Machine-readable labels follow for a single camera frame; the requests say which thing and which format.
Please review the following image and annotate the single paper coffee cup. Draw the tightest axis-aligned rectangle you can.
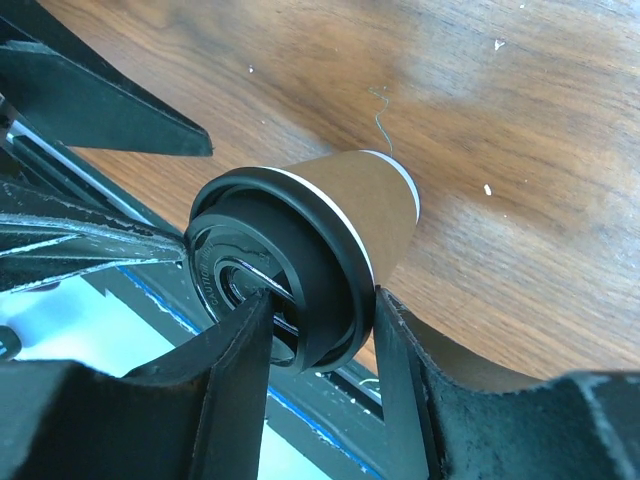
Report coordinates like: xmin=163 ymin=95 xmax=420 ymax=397
xmin=277 ymin=150 xmax=421 ymax=285

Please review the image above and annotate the black plastic cup lid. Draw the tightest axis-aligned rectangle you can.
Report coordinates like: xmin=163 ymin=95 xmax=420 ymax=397
xmin=185 ymin=167 xmax=375 ymax=373

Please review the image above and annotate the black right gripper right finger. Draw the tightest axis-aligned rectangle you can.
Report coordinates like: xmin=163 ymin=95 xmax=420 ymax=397
xmin=374 ymin=289 xmax=639 ymax=479

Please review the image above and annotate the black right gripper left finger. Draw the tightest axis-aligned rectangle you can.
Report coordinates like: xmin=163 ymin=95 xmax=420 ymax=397
xmin=1 ymin=292 xmax=273 ymax=479

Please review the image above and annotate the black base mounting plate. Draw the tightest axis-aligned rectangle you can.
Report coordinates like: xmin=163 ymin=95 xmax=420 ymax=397
xmin=1 ymin=121 xmax=385 ymax=479

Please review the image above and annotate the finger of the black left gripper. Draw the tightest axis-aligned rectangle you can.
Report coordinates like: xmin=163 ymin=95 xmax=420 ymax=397
xmin=1 ymin=182 xmax=186 ymax=293
xmin=1 ymin=1 xmax=213 ymax=156

